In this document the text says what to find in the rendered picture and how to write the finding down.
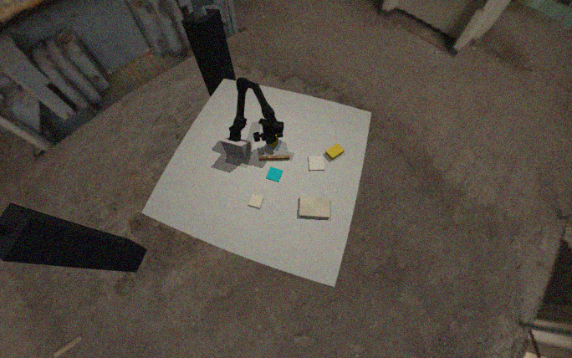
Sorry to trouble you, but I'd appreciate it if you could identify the yellow block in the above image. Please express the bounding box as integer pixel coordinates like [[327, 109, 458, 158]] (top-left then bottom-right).
[[325, 143, 344, 161]]

